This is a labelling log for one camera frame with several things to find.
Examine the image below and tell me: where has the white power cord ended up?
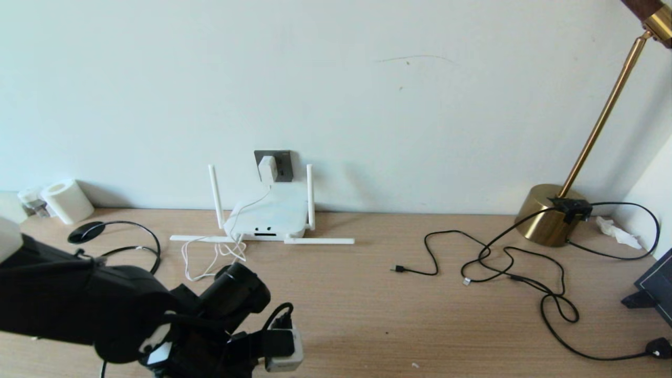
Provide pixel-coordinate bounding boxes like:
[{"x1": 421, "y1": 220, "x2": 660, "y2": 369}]
[{"x1": 181, "y1": 184, "x2": 274, "y2": 282}]

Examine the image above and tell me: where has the black ethernet cable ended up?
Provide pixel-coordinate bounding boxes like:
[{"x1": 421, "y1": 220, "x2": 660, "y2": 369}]
[{"x1": 97, "y1": 220, "x2": 161, "y2": 276}]

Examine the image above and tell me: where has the white power adapter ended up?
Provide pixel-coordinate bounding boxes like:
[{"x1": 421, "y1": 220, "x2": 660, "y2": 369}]
[{"x1": 257, "y1": 155, "x2": 278, "y2": 185}]

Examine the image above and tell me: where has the white router with antennas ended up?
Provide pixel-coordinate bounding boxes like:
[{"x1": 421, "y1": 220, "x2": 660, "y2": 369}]
[{"x1": 169, "y1": 164, "x2": 356, "y2": 246}]

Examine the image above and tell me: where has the black round desk grommet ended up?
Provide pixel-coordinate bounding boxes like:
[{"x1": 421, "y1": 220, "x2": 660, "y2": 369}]
[{"x1": 67, "y1": 221, "x2": 106, "y2": 245}]

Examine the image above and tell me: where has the white paper roll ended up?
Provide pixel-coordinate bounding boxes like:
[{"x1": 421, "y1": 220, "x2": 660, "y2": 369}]
[{"x1": 41, "y1": 179, "x2": 96, "y2": 225}]

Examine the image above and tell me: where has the brass desk lamp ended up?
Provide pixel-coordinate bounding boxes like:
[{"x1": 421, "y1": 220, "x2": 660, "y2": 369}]
[{"x1": 516, "y1": 0, "x2": 672, "y2": 248}]

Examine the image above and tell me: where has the white crumpled tissue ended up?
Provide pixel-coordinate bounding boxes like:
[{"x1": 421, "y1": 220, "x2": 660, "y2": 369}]
[{"x1": 597, "y1": 216, "x2": 644, "y2": 250}]

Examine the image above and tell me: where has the dark panel on stand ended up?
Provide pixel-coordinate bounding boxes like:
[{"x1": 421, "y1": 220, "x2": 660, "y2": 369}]
[{"x1": 622, "y1": 249, "x2": 672, "y2": 327}]

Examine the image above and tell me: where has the grey wall socket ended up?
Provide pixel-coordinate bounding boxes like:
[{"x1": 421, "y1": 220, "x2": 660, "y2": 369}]
[{"x1": 254, "y1": 150, "x2": 293, "y2": 183}]

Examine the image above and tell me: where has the black USB cable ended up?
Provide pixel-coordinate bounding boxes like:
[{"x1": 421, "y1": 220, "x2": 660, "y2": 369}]
[{"x1": 390, "y1": 230, "x2": 581, "y2": 324}]

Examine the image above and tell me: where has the black lamp power cord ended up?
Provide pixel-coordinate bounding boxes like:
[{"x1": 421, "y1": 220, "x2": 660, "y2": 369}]
[{"x1": 461, "y1": 197, "x2": 672, "y2": 363}]

